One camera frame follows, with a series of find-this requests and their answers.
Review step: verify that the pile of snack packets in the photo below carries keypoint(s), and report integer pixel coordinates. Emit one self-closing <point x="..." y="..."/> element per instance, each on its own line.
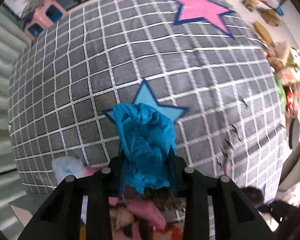
<point x="292" y="80"/>

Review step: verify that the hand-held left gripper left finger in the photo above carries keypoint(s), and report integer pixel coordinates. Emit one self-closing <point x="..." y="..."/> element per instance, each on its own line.
<point x="115" y="177"/>

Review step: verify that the brown cardboard box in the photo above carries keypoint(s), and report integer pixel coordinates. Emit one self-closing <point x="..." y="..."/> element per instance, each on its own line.
<point x="271" y="17"/>

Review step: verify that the cardboard box with green print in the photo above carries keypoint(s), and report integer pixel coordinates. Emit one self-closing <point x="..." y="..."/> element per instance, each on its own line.
<point x="251" y="1"/>

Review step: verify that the light blue fluffy cloth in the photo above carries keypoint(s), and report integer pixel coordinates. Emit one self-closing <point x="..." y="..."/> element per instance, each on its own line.
<point x="65" y="167"/>

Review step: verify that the grey checked star blanket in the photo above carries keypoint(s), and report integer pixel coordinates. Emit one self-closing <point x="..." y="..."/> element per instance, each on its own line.
<point x="90" y="80"/>

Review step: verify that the leopard print fluffy cloth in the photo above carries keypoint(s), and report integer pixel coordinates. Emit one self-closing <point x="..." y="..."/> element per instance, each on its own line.
<point x="162" y="200"/>

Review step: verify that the flat cardboard piece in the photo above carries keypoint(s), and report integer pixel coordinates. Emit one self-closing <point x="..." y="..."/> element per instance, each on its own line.
<point x="263" y="32"/>

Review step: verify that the blue mesh cloth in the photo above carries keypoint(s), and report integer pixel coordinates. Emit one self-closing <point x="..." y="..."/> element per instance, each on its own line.
<point x="145" y="142"/>

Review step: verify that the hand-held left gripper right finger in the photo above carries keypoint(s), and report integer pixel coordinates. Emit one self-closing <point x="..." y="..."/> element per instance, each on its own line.
<point x="180" y="177"/>

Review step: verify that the pink plastic stool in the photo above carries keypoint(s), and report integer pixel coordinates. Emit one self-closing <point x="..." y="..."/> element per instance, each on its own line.
<point x="43" y="15"/>

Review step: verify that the pink fleece cloth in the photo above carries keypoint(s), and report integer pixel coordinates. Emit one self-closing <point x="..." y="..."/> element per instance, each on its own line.
<point x="145" y="212"/>

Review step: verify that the grey rounded object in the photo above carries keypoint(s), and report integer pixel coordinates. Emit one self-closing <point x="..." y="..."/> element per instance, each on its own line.
<point x="293" y="132"/>

